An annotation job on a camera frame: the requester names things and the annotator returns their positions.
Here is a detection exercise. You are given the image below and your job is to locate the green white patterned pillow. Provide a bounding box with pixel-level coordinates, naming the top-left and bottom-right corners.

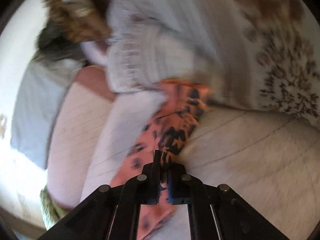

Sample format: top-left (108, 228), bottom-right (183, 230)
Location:
top-left (40, 186), bottom-right (69, 230)

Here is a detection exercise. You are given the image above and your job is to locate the pink quilted bedspread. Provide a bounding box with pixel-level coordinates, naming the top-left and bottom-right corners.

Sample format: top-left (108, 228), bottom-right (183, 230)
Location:
top-left (47, 66), bottom-right (319, 239)

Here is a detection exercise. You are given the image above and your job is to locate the white grey striped garment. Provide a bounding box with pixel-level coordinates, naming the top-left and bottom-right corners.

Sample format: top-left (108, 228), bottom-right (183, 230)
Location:
top-left (81, 0), bottom-right (223, 93)

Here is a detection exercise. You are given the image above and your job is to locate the white brown floral cloth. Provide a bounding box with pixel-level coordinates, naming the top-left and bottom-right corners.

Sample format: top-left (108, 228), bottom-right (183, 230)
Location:
top-left (195, 0), bottom-right (319, 125)

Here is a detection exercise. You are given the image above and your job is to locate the orange black floral garment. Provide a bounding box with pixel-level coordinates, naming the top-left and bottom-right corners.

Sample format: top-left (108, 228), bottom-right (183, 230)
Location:
top-left (109, 79), bottom-right (213, 240)

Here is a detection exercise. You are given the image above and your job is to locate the brown leopard print garment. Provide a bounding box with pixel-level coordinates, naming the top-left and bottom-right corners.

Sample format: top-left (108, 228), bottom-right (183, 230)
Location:
top-left (46, 0), bottom-right (112, 43)

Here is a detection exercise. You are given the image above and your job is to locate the black dark garment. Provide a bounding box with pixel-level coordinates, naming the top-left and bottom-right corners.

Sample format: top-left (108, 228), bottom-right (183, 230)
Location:
top-left (37, 20), bottom-right (85, 61)

